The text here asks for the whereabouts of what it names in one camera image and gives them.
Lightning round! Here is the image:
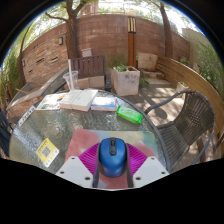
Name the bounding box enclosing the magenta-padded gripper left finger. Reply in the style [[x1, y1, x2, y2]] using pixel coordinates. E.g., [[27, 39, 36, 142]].
[[54, 142, 101, 189]]

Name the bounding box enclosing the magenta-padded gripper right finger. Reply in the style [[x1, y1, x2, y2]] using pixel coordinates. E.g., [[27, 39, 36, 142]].
[[125, 142, 170, 189]]

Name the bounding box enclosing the blue and black computer mouse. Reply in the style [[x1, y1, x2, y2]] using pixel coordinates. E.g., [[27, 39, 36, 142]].
[[97, 137, 128, 178]]

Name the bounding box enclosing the floral pink mouse pad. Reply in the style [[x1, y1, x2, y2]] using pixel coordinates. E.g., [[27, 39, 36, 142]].
[[64, 129, 158, 189]]

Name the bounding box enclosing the yellow square card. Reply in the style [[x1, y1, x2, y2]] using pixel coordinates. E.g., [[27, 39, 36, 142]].
[[35, 137, 60, 168]]

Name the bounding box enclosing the green wipes packet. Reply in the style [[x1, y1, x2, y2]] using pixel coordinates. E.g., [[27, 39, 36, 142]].
[[115, 105, 144, 125]]

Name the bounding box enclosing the dark wicker armchair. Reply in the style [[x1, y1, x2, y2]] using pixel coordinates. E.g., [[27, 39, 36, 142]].
[[143, 89, 216, 173]]

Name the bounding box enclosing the white printed strip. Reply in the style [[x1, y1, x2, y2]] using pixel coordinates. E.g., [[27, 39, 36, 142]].
[[17, 105, 36, 128]]

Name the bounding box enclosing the colourful printed magazine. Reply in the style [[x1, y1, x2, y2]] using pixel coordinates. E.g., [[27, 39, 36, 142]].
[[35, 92, 69, 111]]

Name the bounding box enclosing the thin white booklet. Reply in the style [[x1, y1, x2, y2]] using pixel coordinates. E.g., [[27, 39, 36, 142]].
[[90, 96, 119, 112]]

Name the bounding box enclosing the clear plastic cup with straw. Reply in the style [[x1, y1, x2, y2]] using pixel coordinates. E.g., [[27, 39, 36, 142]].
[[62, 59, 80, 91]]

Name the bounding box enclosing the stone planter box with plants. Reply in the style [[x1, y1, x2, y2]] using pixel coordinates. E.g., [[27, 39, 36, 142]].
[[112, 65, 141, 97]]

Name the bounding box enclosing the long curved wooden bench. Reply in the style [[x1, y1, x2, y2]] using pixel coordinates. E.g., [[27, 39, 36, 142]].
[[155, 55, 224, 148]]

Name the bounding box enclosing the beige stone block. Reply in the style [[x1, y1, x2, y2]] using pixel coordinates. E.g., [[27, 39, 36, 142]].
[[136, 52, 159, 72]]

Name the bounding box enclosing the forked tree trunk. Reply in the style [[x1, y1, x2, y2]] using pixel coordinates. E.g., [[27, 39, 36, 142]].
[[44, 0, 91, 60]]

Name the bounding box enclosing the slim tree trunk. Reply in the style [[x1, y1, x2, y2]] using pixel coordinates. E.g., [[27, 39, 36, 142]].
[[156, 0, 174, 59]]

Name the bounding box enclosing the wooden garden lamp post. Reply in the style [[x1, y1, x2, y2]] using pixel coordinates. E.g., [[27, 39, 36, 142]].
[[126, 12, 138, 68]]

